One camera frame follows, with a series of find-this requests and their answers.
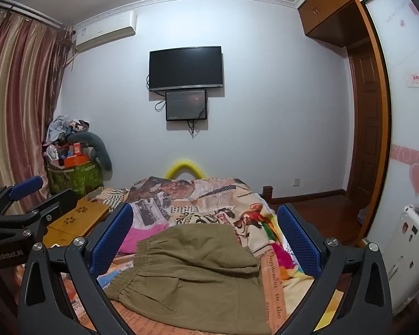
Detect yellow foam hoop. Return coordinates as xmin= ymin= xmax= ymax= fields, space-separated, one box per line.
xmin=164 ymin=159 xmax=206 ymax=180

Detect grey long pillow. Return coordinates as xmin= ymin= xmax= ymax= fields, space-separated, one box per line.
xmin=68 ymin=132 xmax=113 ymax=172

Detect small black monitor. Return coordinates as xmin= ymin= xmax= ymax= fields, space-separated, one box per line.
xmin=165 ymin=90 xmax=209 ymax=122

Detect orange box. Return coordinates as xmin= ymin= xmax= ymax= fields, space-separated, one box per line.
xmin=63 ymin=155 xmax=90 ymax=168

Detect black wall television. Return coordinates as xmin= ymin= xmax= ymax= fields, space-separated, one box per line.
xmin=148 ymin=46 xmax=225 ymax=92

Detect white suitcase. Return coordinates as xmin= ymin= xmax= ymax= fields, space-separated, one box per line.
xmin=384 ymin=204 xmax=419 ymax=318

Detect white heart-print sliding door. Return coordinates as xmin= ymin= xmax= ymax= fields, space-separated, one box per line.
xmin=365 ymin=0 xmax=419 ymax=287

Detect white air conditioner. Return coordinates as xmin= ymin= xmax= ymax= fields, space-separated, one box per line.
xmin=73 ymin=10 xmax=138 ymax=51

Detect striped curtain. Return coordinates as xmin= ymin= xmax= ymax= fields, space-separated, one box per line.
xmin=0 ymin=7 xmax=74 ymax=203

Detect bamboo lap table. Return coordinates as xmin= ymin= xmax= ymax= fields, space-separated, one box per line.
xmin=42 ymin=197 xmax=112 ymax=248

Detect olive green pants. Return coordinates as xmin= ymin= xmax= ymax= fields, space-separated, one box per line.
xmin=105 ymin=224 xmax=273 ymax=335

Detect wooden door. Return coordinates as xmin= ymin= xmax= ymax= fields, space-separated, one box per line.
xmin=347 ymin=40 xmax=383 ymax=196

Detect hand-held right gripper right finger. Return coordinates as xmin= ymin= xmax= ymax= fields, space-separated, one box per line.
xmin=265 ymin=203 xmax=393 ymax=335

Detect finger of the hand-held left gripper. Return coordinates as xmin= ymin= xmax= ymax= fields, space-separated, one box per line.
xmin=0 ymin=176 xmax=44 ymax=219
xmin=0 ymin=188 xmax=81 ymax=248

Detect green printed bag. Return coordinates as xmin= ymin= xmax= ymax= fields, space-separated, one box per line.
xmin=46 ymin=162 xmax=103 ymax=199

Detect wooden wardrobe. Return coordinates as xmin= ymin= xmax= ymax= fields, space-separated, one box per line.
xmin=298 ymin=0 xmax=397 ymax=248

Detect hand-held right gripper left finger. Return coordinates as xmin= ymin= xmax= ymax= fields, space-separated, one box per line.
xmin=17 ymin=202 xmax=140 ymax=335

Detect pink cloth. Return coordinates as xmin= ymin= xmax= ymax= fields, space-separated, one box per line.
xmin=118 ymin=225 xmax=177 ymax=255

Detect curtain rod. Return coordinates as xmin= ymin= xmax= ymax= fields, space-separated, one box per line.
xmin=0 ymin=2 xmax=74 ymax=30

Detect printed blanket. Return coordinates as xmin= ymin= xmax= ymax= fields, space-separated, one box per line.
xmin=66 ymin=176 xmax=346 ymax=335

